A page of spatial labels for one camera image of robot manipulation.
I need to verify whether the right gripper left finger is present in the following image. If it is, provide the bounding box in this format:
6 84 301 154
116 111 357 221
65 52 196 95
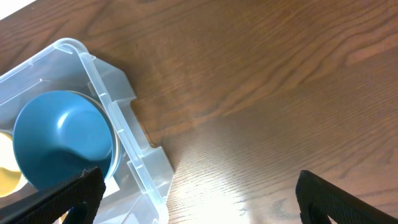
1 167 106 224

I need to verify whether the dark blue bowl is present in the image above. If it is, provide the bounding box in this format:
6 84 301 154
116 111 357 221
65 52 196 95
13 91 115 190

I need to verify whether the clear plastic storage container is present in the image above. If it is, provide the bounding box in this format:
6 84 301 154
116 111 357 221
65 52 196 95
1 38 174 224

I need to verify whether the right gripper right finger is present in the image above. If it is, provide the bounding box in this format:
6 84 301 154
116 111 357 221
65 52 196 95
295 170 397 224

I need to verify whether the yellow small bowl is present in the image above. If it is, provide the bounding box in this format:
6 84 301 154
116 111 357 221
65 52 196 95
1 131 27 197

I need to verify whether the white label on container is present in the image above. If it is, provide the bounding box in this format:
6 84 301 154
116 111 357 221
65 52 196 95
103 177 120 198

